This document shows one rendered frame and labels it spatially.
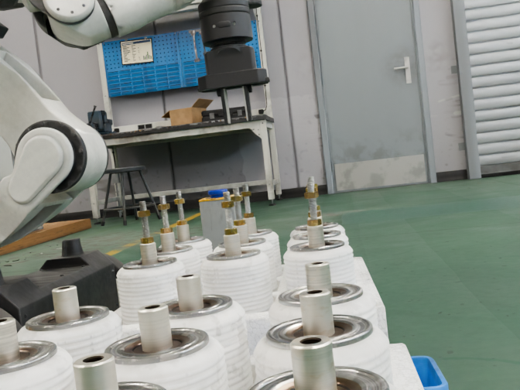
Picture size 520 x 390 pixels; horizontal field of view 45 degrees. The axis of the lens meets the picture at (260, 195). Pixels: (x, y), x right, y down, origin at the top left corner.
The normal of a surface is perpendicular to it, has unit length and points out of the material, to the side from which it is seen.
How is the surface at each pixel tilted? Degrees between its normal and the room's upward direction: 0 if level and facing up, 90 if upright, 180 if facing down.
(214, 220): 90
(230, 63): 90
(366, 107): 90
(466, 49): 90
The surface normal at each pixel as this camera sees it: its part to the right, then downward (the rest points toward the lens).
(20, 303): 0.62, -0.77
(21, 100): -0.13, 0.07
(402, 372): -0.11, -0.99
